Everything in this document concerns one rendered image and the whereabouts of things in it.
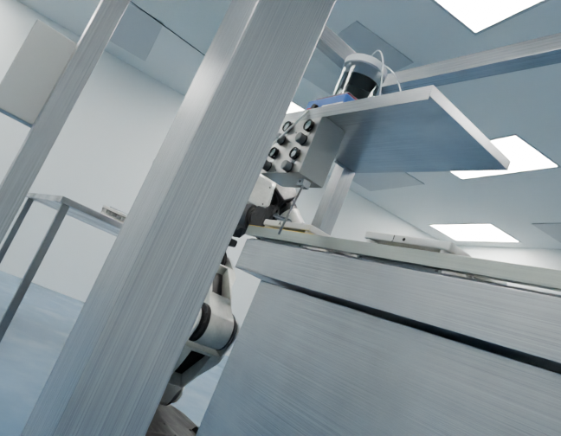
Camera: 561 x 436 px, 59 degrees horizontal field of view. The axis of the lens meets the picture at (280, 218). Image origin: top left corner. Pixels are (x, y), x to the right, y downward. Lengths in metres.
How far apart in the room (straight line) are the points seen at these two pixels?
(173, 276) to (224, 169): 0.08
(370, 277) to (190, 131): 0.83
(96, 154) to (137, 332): 6.23
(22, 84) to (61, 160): 5.04
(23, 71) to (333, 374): 1.10
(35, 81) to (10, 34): 5.38
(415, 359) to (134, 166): 5.78
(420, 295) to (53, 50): 1.13
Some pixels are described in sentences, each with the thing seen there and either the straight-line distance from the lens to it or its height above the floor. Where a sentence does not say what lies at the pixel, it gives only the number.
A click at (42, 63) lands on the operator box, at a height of 1.06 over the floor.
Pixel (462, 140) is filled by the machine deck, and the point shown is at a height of 1.30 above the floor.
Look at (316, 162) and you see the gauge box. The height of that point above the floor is 1.16.
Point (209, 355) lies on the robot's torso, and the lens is 1.89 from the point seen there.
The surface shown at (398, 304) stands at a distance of 1.07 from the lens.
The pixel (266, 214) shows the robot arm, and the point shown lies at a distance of 1.64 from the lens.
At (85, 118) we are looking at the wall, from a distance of 6.63.
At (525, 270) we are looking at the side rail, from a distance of 0.95.
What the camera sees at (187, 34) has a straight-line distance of 1.68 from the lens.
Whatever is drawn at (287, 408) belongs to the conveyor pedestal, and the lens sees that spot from 1.28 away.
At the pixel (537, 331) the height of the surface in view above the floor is 0.82.
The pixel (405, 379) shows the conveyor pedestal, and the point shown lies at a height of 0.67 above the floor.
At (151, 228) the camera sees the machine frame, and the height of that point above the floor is 0.70.
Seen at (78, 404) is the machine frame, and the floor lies 0.58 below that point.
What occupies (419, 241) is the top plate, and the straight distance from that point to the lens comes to 1.13.
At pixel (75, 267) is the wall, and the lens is 6.50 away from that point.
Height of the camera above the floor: 0.67
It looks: 11 degrees up
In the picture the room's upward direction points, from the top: 23 degrees clockwise
